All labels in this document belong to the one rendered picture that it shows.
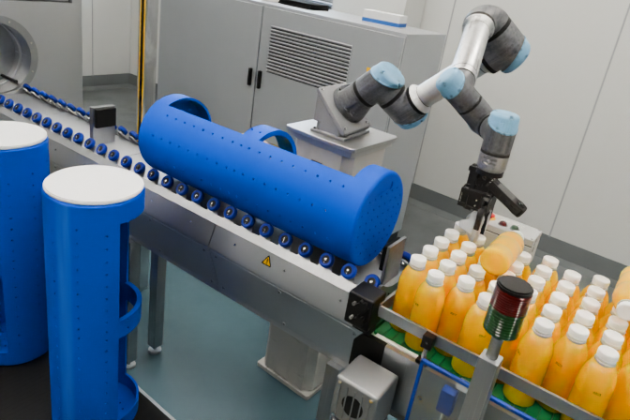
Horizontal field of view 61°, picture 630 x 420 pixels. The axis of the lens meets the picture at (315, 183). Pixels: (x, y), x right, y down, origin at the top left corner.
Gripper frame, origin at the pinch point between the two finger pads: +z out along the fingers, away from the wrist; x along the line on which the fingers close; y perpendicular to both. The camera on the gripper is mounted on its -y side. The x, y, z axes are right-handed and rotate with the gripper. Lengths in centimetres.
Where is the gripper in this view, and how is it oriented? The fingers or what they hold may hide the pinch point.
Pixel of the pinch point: (478, 238)
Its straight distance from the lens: 156.3
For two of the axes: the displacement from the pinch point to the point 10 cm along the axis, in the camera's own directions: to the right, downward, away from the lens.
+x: -5.8, 2.3, -7.8
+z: -1.5, 9.2, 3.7
